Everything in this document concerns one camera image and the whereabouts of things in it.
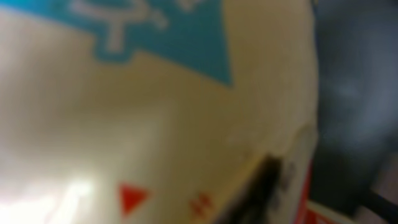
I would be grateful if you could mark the grey plastic basket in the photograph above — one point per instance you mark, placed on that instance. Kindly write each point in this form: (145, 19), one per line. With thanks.
(355, 165)

